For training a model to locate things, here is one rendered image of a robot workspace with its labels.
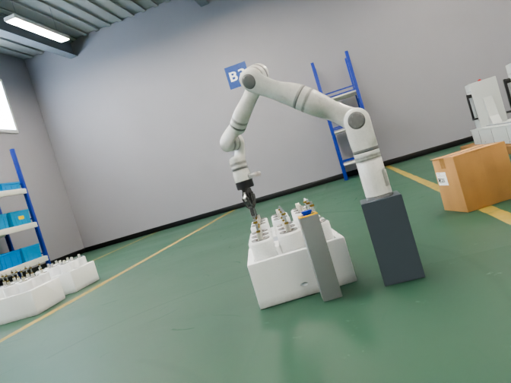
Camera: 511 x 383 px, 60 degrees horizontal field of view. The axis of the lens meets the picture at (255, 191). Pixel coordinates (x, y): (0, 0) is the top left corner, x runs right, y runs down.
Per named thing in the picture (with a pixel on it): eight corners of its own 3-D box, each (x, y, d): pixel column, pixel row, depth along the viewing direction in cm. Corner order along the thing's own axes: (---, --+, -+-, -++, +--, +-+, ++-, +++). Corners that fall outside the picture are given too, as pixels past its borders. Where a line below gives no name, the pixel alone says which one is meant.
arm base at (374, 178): (391, 192, 163) (378, 147, 163) (393, 194, 154) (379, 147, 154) (366, 199, 165) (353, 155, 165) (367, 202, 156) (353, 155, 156)
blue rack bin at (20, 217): (-15, 235, 642) (-19, 221, 642) (6, 230, 679) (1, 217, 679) (14, 226, 631) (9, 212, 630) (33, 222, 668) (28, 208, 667)
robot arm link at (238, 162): (244, 168, 195) (229, 172, 189) (233, 134, 195) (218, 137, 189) (254, 165, 190) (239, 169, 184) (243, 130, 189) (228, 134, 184)
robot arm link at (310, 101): (307, 87, 168) (303, 84, 159) (375, 114, 163) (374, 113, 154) (298, 109, 170) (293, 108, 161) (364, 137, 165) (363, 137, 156)
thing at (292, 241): (289, 274, 184) (276, 232, 183) (311, 267, 184) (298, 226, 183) (291, 280, 174) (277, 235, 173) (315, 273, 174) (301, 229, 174)
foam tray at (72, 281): (99, 279, 410) (93, 260, 409) (76, 292, 371) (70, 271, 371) (62, 289, 416) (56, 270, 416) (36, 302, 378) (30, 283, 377)
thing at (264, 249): (261, 283, 184) (249, 241, 183) (284, 276, 184) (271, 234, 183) (261, 289, 174) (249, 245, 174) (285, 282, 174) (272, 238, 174)
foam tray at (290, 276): (338, 261, 210) (327, 225, 210) (357, 280, 171) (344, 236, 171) (259, 285, 211) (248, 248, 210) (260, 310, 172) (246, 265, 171)
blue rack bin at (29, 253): (-3, 270, 644) (-8, 257, 644) (16, 264, 681) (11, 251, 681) (26, 262, 634) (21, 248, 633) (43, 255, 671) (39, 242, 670)
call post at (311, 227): (339, 291, 166) (315, 211, 164) (343, 296, 158) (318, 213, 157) (321, 296, 166) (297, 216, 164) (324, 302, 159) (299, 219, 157)
